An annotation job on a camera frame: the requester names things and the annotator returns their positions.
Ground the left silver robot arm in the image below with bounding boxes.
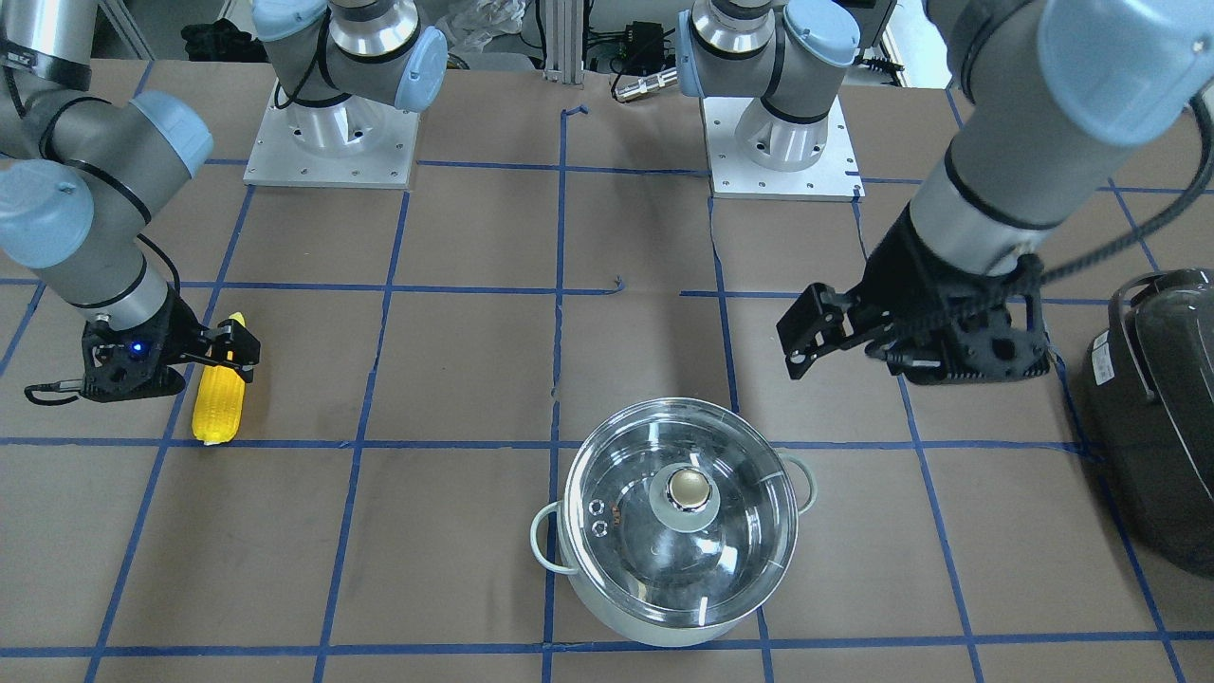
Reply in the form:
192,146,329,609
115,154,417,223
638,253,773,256
675,1,1212,385

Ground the aluminium frame post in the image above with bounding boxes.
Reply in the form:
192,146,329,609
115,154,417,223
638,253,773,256
535,0,586,89

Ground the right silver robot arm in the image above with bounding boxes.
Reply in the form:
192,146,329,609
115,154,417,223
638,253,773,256
2,1,450,406

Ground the yellow toy corn cob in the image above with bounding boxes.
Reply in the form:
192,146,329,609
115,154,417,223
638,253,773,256
191,366,246,446

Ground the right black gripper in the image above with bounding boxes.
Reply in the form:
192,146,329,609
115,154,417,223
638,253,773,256
80,285,261,403

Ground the glass pot lid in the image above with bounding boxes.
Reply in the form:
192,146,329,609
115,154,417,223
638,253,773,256
563,397,800,630

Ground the pale green electric pot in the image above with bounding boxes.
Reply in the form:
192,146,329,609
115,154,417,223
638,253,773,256
529,397,818,649

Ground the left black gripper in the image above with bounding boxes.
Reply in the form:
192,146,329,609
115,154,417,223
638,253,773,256
776,207,1050,385

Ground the dark brown rice cooker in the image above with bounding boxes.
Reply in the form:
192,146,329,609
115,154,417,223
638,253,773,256
1080,268,1213,577

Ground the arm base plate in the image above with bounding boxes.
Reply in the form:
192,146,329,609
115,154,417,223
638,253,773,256
700,97,866,203
243,91,421,190

